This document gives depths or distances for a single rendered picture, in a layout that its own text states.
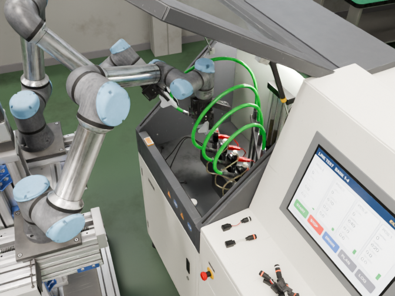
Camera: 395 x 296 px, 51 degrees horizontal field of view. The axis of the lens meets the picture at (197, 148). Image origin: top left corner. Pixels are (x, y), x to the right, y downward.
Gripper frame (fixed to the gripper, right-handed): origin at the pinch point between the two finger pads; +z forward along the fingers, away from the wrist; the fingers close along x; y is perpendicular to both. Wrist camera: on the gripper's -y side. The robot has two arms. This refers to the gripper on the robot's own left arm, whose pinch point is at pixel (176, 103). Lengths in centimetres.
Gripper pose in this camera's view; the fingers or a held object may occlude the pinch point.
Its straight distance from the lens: 178.8
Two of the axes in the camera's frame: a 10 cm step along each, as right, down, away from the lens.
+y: -7.5, 5.2, 4.2
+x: -1.4, 4.9, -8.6
